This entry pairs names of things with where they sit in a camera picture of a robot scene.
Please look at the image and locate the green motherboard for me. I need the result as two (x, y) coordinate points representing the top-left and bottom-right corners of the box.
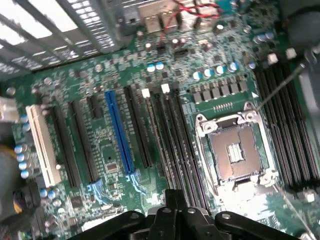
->
(0, 0), (320, 240)

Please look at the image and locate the CPU socket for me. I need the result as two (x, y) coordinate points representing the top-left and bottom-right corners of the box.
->
(194, 101), (280, 197)

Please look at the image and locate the long black expansion slot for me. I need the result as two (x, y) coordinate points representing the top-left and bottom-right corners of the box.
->
(68, 99), (100, 184)
(50, 105), (79, 189)
(123, 85), (154, 169)

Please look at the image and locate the blue expansion slot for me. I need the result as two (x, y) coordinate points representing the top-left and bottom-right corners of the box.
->
(104, 89), (136, 176)

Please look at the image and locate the short black expansion slot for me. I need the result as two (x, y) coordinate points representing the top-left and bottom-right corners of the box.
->
(85, 95), (104, 120)

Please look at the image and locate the white expansion slot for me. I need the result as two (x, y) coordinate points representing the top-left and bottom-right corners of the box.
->
(25, 104), (63, 189)

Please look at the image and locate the metal locking lever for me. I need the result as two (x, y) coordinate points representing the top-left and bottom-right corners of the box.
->
(256, 46), (320, 112)

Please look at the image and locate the silver port block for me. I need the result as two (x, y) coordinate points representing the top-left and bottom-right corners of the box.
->
(137, 4), (162, 34)
(159, 6), (181, 33)
(179, 0), (220, 29)

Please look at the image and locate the open PC case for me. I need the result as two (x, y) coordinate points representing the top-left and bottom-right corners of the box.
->
(0, 0), (320, 83)

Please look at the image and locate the blue serial port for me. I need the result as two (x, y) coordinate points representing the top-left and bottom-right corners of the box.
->
(219, 0), (242, 11)

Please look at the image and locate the red black twisted wire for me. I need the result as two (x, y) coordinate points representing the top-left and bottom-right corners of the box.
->
(158, 0), (224, 49)

